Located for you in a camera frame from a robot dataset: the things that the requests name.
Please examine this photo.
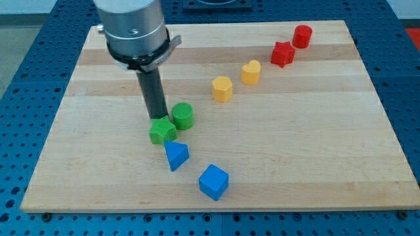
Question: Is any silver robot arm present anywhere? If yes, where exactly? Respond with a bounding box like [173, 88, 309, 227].
[94, 0, 182, 72]

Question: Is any blue cube block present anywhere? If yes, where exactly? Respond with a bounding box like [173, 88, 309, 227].
[199, 164, 230, 201]

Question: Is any green cylinder block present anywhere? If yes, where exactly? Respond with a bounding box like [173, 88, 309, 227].
[171, 102, 194, 130]

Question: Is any yellow hexagon block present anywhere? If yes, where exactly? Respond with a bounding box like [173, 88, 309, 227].
[212, 76, 233, 102]

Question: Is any blue triangle block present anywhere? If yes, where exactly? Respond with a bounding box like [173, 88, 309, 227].
[164, 141, 190, 172]

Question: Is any green star block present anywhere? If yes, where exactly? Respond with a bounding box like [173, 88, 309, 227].
[148, 115, 178, 145]

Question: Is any yellow heart block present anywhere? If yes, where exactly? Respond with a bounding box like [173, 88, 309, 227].
[241, 60, 261, 85]

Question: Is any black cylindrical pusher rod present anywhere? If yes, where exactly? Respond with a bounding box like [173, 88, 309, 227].
[136, 69, 168, 119]

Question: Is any wooden board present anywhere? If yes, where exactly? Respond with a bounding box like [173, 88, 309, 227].
[20, 20, 419, 213]

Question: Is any red star block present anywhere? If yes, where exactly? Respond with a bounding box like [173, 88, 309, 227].
[270, 41, 295, 68]

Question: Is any red cylinder block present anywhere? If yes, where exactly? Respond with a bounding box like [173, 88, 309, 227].
[292, 25, 313, 49]

